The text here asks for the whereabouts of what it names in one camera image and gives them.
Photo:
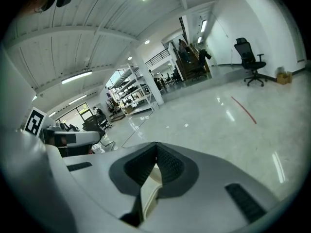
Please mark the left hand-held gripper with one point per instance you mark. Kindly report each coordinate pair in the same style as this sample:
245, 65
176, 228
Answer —
35, 122

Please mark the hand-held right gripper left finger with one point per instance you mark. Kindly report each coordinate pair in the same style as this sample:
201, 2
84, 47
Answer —
138, 169

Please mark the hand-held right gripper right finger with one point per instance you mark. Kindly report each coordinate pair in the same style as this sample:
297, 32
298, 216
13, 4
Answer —
170, 166

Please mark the cream rounded appliance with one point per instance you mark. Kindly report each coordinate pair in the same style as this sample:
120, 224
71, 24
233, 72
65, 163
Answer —
148, 203

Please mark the low wooden platform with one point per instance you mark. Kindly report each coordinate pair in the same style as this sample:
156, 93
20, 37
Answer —
119, 116

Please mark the clothes rack with garments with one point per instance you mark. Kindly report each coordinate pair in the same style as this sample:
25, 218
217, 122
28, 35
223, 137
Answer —
113, 105

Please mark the white metal shelving rack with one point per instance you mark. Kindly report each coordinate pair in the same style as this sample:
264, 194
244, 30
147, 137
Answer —
141, 109

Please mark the large window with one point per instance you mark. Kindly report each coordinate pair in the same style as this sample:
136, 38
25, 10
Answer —
116, 78

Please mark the white square column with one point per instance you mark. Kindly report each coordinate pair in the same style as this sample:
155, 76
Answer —
147, 76

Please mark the short red floor tape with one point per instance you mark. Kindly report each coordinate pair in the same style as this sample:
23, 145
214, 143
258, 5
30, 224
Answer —
243, 110

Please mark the wooden staircase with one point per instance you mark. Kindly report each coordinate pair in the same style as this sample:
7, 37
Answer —
192, 69

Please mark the black mezzanine railing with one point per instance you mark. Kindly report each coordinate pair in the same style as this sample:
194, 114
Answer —
158, 57

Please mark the small cardboard box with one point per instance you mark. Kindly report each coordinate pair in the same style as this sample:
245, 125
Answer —
284, 78

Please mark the wide glass window wall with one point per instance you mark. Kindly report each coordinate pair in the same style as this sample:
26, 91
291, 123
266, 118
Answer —
81, 109

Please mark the purple wall poster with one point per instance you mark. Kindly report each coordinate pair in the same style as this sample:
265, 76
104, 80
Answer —
108, 95

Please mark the black jacket on stair post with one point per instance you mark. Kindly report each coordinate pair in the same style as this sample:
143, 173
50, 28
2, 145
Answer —
204, 57

